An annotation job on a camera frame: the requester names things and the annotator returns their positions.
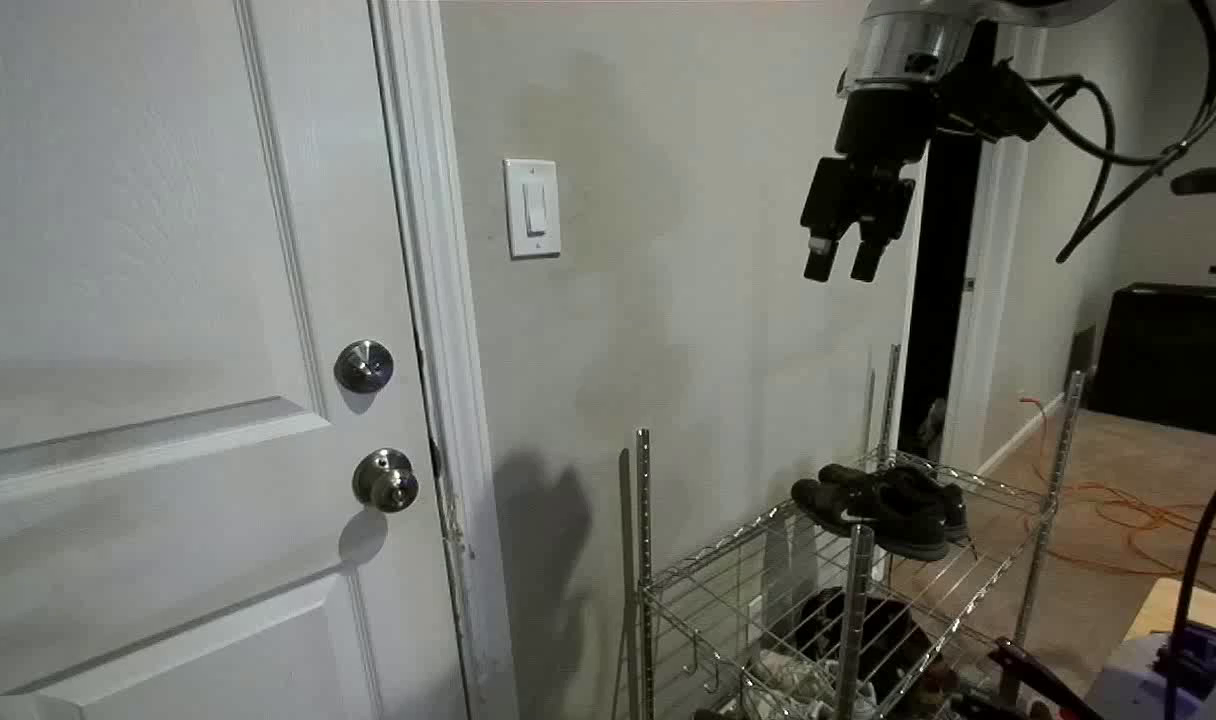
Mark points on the black bag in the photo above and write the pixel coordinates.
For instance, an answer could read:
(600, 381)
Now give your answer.
(852, 640)

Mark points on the white wall light switch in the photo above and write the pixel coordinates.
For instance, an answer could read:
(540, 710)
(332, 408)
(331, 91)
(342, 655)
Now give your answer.
(532, 210)

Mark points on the black shoe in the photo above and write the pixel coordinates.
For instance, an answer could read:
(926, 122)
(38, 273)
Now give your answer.
(915, 491)
(852, 515)

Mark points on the silver deadbolt thumb turn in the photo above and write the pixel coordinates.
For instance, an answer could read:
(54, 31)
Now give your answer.
(365, 366)

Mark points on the black box cabinet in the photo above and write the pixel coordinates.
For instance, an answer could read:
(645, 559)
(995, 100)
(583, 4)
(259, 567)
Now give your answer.
(1168, 352)

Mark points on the white door frame trim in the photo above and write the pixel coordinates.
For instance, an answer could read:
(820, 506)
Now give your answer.
(432, 266)

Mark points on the white panelled entry door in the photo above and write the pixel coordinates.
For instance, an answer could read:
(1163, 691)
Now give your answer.
(143, 335)

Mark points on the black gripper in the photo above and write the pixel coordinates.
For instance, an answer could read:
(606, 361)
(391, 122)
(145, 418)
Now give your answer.
(880, 127)

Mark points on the tan flat board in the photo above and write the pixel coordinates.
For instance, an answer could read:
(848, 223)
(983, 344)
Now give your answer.
(1190, 610)

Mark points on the red and black tool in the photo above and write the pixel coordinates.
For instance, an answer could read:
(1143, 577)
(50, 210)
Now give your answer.
(1035, 670)

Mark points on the white shoe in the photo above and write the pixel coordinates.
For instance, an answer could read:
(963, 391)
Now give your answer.
(781, 673)

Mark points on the silver round door knob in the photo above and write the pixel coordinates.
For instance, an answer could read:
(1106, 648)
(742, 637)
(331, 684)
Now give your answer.
(384, 480)

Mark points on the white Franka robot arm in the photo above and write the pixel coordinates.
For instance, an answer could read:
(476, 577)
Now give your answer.
(908, 43)

